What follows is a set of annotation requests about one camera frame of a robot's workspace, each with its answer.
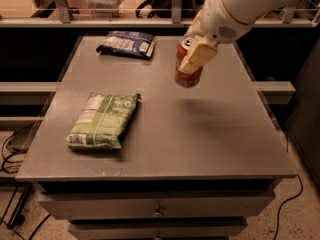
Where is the grey upper drawer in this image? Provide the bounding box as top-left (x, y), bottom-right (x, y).
top-left (39, 191), bottom-right (275, 220)

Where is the black cables left floor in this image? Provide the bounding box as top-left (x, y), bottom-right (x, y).
top-left (0, 123), bottom-right (51, 240)

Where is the black backpack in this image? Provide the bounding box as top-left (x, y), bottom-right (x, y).
top-left (135, 0), bottom-right (204, 18)

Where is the black cable right floor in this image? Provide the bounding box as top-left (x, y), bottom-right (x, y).
top-left (272, 130), bottom-right (304, 240)

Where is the grey drawer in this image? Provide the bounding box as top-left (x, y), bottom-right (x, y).
top-left (39, 191), bottom-right (275, 220)
top-left (68, 219), bottom-right (247, 240)

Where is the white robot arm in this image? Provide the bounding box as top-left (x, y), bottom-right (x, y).
top-left (178, 0), bottom-right (295, 74)

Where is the red coke can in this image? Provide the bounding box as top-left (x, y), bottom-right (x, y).
top-left (175, 36), bottom-right (202, 88)

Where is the blue chip bag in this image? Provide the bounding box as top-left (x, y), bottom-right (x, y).
top-left (96, 31), bottom-right (155, 60)

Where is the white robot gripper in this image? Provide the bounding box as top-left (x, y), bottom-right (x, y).
top-left (182, 0), bottom-right (257, 73)

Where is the grey lower drawer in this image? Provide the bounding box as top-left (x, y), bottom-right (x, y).
top-left (68, 219), bottom-right (247, 240)

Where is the green chip bag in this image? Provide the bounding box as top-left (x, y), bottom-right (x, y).
top-left (66, 93), bottom-right (140, 150)

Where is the clear plastic container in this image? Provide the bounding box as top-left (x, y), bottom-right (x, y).
top-left (86, 0), bottom-right (123, 18)

